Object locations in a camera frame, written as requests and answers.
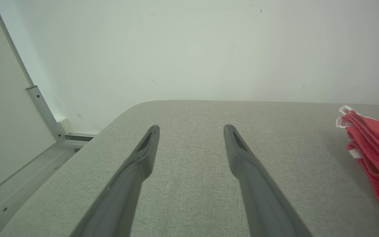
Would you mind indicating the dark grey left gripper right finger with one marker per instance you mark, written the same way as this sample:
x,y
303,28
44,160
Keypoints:
x,y
262,204

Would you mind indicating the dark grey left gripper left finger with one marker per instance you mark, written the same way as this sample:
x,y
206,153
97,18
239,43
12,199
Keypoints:
x,y
120,197

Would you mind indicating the red shorts with white trim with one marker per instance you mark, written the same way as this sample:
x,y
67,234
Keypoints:
x,y
373,135

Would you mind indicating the small white corner block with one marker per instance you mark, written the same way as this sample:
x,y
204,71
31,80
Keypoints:
x,y
65,126

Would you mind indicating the grey metal partition post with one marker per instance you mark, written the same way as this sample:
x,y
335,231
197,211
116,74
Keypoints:
x,y
46,115

